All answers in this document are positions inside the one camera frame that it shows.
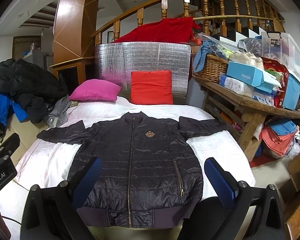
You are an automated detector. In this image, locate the black coat pile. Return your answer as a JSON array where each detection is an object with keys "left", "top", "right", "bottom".
[{"left": 0, "top": 59, "right": 68, "bottom": 124}]

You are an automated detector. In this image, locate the grey garment beside pillow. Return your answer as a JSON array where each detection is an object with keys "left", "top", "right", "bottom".
[{"left": 43, "top": 95, "right": 79, "bottom": 128}]

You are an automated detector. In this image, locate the wooden stair railing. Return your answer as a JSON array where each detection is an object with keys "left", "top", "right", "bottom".
[{"left": 91, "top": 0, "right": 285, "bottom": 44}]

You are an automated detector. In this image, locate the red gift bag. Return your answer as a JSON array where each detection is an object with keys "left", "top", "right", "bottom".
[{"left": 261, "top": 57, "right": 289, "bottom": 108}]

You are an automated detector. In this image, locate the dark navy quilted jacket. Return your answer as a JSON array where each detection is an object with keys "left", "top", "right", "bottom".
[{"left": 38, "top": 112, "right": 226, "bottom": 228}]

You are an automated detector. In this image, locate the wooden column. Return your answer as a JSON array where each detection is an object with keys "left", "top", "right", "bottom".
[{"left": 50, "top": 0, "right": 98, "bottom": 94}]

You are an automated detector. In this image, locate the blue cloth in basket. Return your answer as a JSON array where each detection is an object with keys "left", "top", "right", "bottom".
[{"left": 193, "top": 41, "right": 226, "bottom": 73}]

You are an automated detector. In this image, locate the light blue cardboard box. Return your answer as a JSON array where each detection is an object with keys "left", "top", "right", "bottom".
[{"left": 226, "top": 61, "right": 281, "bottom": 93}]

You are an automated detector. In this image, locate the wicker basket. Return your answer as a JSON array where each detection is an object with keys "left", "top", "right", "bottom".
[{"left": 191, "top": 53, "right": 228, "bottom": 83}]

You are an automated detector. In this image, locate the magenta pillow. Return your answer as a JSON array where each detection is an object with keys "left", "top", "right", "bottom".
[{"left": 69, "top": 79, "right": 121, "bottom": 102}]

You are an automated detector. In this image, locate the red blanket on headboard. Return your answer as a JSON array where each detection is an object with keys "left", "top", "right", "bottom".
[{"left": 114, "top": 17, "right": 200, "bottom": 43}]

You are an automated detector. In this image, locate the blue storage box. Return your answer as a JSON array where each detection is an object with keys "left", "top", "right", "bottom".
[{"left": 282, "top": 73, "right": 300, "bottom": 111}]

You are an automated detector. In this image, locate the red square cushion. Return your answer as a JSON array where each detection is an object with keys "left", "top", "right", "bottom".
[{"left": 130, "top": 70, "right": 173, "bottom": 105}]

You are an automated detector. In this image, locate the clear plastic storage bin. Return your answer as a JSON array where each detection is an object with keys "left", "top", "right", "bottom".
[{"left": 261, "top": 32, "right": 300, "bottom": 80}]

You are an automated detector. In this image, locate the white patterned tissue pack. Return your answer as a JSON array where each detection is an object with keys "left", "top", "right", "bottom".
[{"left": 219, "top": 73, "right": 255, "bottom": 98}]

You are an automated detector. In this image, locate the folded coral cloth stack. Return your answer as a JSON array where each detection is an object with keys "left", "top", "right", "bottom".
[{"left": 260, "top": 119, "right": 299, "bottom": 158}]

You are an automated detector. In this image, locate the blue jacket on pile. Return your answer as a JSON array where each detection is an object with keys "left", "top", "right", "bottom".
[{"left": 0, "top": 94, "right": 28, "bottom": 126}]

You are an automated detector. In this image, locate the white pink bed quilt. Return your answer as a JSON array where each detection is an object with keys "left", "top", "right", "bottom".
[{"left": 0, "top": 98, "right": 256, "bottom": 239}]

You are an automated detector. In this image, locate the wooden side table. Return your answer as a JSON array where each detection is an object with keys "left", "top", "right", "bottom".
[{"left": 194, "top": 78, "right": 300, "bottom": 161}]

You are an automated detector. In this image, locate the silver foil insulation board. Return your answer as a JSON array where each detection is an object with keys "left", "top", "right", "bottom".
[{"left": 95, "top": 42, "right": 191, "bottom": 105}]

